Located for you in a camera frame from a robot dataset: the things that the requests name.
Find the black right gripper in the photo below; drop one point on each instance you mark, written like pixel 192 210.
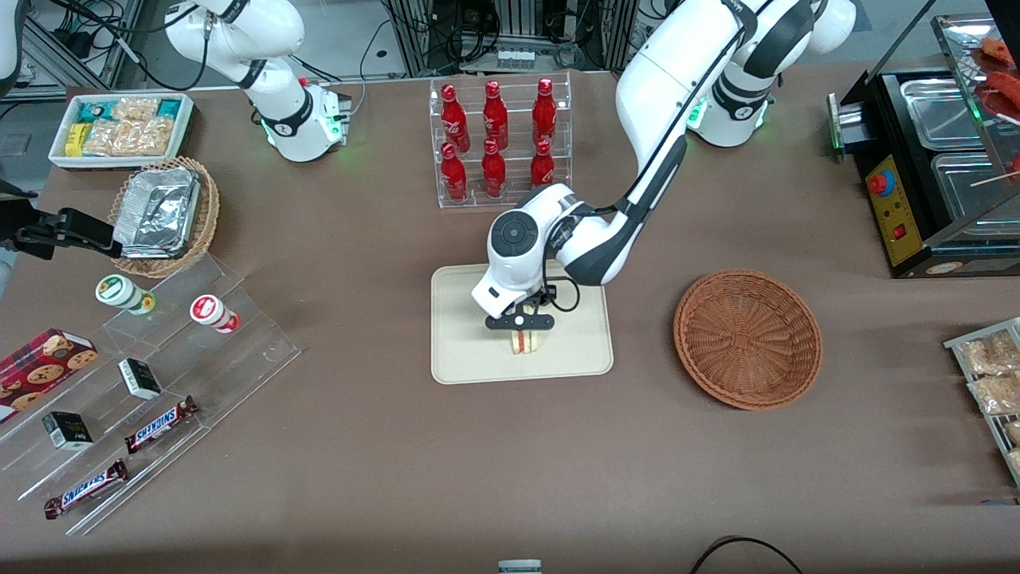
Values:
pixel 38 229

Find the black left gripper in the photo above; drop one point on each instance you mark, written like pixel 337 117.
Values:
pixel 535 304

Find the triangular sandwich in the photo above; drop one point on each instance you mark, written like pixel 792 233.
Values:
pixel 525 342

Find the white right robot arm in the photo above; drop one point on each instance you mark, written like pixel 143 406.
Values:
pixel 271 32

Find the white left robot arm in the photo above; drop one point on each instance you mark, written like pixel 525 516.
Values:
pixel 677 72

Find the beige plastic tray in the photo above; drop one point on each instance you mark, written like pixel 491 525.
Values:
pixel 462 343

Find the oval brown wicker basket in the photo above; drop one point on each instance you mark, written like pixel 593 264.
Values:
pixel 205 215

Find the round brown wicker basket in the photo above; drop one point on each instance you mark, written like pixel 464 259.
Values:
pixel 749 343

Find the green lid snack cup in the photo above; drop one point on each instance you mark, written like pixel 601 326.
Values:
pixel 118 292

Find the silver foil container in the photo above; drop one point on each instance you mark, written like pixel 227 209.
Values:
pixel 155 211

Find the white rectangular snack bin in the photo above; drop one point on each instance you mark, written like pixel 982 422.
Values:
pixel 57 155

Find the yellow snack pack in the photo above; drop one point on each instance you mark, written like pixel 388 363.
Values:
pixel 76 139

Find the clear cracker snack bag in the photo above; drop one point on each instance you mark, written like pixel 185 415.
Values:
pixel 131 138
pixel 135 108

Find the red lid snack cup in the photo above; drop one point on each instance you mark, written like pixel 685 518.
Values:
pixel 209 310

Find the teal snack pack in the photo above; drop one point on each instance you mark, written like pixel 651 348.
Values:
pixel 169 108
pixel 93 112

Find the small dark green box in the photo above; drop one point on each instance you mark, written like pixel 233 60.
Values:
pixel 68 430
pixel 139 379

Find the red cookie box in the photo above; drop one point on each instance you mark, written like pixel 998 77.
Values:
pixel 40 367

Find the red cola bottle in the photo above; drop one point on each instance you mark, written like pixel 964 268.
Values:
pixel 493 171
pixel 454 175
pixel 543 169
pixel 544 108
pixel 453 115
pixel 495 112

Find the clear acrylic stepped display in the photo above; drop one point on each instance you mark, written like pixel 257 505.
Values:
pixel 239 359

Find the Snickers chocolate bar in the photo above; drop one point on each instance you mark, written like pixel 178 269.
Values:
pixel 159 425
pixel 86 489

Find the clear acrylic bottle rack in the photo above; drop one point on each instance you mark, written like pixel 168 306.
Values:
pixel 518 119

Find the small grey device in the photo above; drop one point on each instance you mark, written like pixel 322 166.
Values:
pixel 519 567

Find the white power strip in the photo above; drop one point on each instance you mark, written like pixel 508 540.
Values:
pixel 515 57

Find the black food warmer showcase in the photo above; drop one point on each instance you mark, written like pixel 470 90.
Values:
pixel 900 223

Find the clear bagged pastry pack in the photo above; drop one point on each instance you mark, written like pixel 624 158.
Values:
pixel 988 355
pixel 996 393
pixel 1014 432

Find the steel warmer pan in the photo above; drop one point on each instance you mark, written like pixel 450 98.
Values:
pixel 940 112
pixel 968 191

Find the red fried food skewer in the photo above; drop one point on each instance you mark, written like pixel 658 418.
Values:
pixel 1002 84

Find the aluminium frame rack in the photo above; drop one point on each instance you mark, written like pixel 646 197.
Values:
pixel 48 48

